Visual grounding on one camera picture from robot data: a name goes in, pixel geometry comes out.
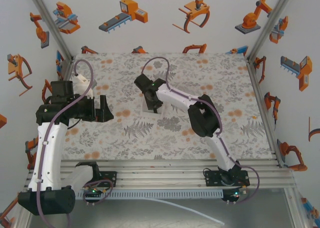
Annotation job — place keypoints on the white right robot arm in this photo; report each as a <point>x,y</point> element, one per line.
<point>180,97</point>

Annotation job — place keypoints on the round black circuit board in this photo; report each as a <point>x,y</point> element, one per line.
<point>93,194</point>
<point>232,196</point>

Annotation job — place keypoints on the aluminium side rail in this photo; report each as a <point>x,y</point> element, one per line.
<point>265,112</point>

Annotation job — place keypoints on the aluminium frame rails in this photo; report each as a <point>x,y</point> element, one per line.
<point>162,173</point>

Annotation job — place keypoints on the floral patterned table mat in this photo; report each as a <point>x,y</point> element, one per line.
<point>200,87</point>

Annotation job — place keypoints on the aluminium frame post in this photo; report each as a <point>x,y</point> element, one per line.
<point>50,22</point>
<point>272,20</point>

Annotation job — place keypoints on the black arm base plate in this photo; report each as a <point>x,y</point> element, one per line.
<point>212,179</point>
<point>108,178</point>

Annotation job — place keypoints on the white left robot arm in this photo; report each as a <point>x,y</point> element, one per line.
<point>47,150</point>

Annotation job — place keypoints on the thin white tube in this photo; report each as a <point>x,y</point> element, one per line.
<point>190,209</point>

